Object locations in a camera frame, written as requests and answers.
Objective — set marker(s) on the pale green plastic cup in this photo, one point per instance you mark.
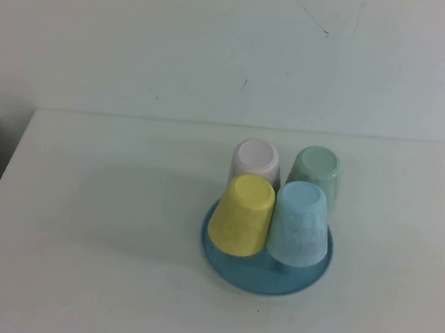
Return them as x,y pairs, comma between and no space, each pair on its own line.
319,165

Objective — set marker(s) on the light blue plastic cup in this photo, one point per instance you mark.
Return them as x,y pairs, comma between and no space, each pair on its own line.
300,227

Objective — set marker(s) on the blue cup stand with pegs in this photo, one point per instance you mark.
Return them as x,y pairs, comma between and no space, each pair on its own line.
250,276

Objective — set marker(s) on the pale pink plastic cup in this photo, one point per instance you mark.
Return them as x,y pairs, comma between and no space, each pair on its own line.
253,156

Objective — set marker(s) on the yellow plastic cup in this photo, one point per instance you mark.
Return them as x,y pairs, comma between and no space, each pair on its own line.
240,221

